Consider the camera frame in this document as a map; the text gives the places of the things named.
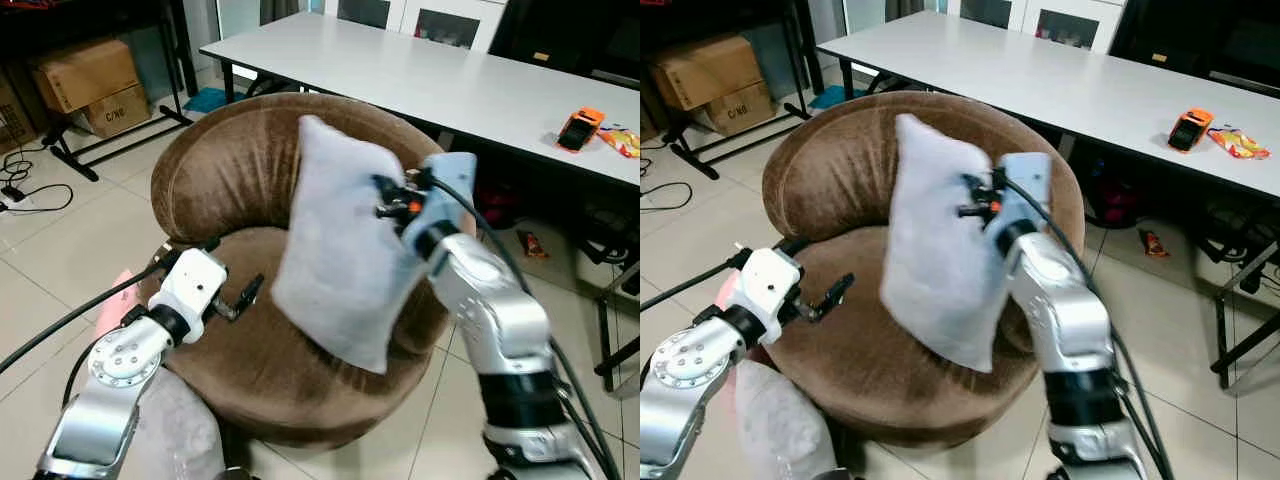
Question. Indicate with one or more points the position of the small printed cardboard box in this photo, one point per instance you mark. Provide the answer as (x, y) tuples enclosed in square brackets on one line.
[(745, 112), (120, 115)]

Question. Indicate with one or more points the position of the brown velvet round sofa chair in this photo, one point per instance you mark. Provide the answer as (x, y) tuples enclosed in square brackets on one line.
[(260, 370), (870, 370)]

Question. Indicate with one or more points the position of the orange and black handheld device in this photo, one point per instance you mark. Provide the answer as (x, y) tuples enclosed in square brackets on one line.
[(1190, 130), (580, 130)]

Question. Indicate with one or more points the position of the dark red bag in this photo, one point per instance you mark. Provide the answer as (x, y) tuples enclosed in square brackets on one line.
[(1112, 203), (497, 205)]

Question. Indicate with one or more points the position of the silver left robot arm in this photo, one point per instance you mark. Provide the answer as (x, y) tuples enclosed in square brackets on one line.
[(690, 370), (110, 370)]

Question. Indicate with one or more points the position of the blue flat item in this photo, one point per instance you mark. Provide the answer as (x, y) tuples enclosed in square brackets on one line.
[(210, 99), (832, 97)]

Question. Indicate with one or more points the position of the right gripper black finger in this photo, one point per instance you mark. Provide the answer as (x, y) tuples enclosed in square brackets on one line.
[(388, 211), (971, 183), (386, 185), (970, 211)]

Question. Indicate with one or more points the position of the grey pillow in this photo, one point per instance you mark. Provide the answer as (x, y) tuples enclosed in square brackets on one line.
[(180, 430), (340, 270), (940, 260), (790, 430)]

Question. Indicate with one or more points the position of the orange snack packet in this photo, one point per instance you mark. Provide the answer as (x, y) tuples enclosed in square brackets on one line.
[(533, 245), (1155, 243)]

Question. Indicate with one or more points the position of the yellow red snack packet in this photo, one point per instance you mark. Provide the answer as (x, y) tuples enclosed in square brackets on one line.
[(622, 142), (1240, 143)]

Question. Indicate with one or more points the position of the black metal rack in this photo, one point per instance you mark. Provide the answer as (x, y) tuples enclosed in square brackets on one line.
[(795, 50), (172, 60)]

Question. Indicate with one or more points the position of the black low cabinet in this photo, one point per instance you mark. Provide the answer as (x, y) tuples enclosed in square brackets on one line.
[(580, 40), (1200, 40)]

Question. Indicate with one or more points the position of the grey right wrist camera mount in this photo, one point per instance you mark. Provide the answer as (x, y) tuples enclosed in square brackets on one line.
[(1025, 190), (445, 195)]

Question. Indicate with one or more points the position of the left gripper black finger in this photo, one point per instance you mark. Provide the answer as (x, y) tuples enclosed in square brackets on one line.
[(250, 292), (840, 290)]

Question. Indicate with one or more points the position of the white glass door cabinet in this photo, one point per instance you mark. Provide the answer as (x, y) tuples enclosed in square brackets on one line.
[(400, 18), (1010, 18)]

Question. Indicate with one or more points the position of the cardboard box with black print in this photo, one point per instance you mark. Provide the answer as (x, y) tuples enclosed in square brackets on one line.
[(14, 118)]

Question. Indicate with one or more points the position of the large taped cardboard box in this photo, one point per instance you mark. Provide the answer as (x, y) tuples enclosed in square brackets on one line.
[(85, 72), (705, 70)]

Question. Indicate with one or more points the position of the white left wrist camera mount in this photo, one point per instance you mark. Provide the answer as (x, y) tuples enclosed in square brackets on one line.
[(770, 285), (190, 285)]

